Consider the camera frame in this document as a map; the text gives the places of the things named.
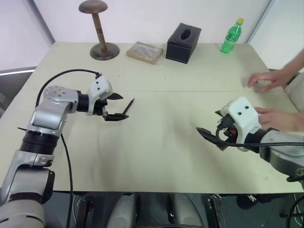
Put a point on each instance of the wrapped woven straw box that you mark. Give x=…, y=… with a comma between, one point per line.
x=145, y=52

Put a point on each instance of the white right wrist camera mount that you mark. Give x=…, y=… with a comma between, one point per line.
x=241, y=116

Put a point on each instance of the grey rounded robot leg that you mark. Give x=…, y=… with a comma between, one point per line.
x=187, y=211
x=123, y=211

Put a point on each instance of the person left hand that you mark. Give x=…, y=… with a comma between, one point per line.
x=278, y=120

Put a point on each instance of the black metal bracket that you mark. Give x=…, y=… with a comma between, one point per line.
x=84, y=211

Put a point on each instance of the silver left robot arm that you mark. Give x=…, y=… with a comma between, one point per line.
x=45, y=118

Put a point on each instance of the person right hand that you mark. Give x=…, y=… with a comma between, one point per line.
x=273, y=78

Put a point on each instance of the black tissue box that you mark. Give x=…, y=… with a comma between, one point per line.
x=181, y=45

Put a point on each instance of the person left forearm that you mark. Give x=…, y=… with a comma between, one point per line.
x=300, y=122

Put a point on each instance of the brown wooden hat stand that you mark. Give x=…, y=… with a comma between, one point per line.
x=101, y=31

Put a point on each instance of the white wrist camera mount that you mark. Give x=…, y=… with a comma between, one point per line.
x=241, y=116
x=98, y=86

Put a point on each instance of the green plastic bottle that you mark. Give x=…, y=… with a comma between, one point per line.
x=230, y=38

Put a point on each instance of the grey partition post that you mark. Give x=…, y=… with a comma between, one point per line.
x=260, y=21
x=39, y=22

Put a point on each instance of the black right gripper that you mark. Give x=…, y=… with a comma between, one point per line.
x=228, y=126

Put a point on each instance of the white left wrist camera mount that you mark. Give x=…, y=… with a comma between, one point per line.
x=98, y=86

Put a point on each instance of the black pen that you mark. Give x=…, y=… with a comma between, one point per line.
x=129, y=105

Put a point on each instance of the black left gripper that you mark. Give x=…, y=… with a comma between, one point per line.
x=99, y=108

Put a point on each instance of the black shoe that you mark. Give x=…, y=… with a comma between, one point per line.
x=249, y=201

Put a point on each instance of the person beige clothing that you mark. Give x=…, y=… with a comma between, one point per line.
x=295, y=92

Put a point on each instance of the person right forearm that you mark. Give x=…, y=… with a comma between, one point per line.
x=297, y=63

